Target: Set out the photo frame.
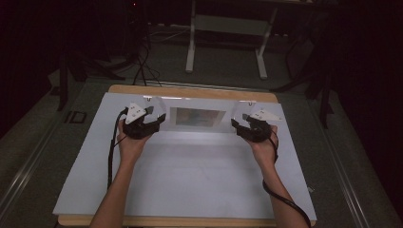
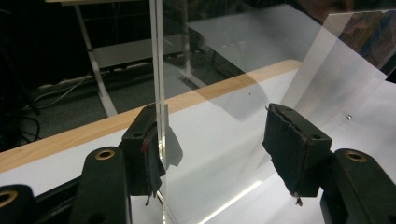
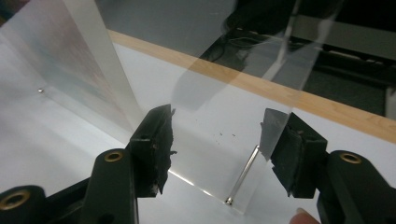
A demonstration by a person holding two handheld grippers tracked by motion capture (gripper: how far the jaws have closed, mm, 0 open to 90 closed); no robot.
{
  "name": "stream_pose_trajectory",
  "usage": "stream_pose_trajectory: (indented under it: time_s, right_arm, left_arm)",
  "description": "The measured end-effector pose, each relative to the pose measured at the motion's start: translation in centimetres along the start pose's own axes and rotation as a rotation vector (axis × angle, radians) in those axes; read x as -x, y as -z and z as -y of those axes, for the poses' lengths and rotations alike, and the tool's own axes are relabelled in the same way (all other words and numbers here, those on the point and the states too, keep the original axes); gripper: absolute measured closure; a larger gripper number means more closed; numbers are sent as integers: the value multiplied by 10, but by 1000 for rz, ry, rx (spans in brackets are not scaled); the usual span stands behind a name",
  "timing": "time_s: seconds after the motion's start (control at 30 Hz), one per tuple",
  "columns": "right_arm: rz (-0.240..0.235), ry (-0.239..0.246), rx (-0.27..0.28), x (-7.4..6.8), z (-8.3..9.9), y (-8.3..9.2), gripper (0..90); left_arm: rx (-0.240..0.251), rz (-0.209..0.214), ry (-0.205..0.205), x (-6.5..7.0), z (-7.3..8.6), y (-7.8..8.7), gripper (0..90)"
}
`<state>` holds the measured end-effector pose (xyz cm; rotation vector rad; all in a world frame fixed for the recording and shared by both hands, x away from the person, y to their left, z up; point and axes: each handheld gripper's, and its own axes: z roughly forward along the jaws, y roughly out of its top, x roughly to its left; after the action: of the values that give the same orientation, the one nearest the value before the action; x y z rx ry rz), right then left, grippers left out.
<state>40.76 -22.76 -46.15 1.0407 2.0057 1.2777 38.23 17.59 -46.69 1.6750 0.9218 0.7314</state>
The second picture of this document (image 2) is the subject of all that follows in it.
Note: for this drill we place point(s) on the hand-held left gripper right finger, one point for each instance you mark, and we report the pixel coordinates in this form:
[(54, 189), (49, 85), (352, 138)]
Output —
[(295, 149)]

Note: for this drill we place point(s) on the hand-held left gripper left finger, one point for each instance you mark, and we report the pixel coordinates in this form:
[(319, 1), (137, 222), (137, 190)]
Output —
[(137, 146)]

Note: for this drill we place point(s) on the clear acrylic frame panel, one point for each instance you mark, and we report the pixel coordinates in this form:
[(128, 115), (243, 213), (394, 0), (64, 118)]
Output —
[(158, 62), (246, 191)]

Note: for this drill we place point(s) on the white work board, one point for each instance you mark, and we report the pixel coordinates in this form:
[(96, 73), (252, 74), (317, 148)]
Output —
[(77, 161)]

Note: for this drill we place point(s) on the white power strip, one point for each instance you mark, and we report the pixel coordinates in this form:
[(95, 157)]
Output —
[(77, 79)]

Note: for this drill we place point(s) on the small metal frame screw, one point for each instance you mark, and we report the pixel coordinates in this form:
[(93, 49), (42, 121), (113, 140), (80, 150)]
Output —
[(349, 117)]

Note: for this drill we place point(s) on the white metal desk frame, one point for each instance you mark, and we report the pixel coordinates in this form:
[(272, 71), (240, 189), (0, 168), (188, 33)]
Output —
[(99, 84)]

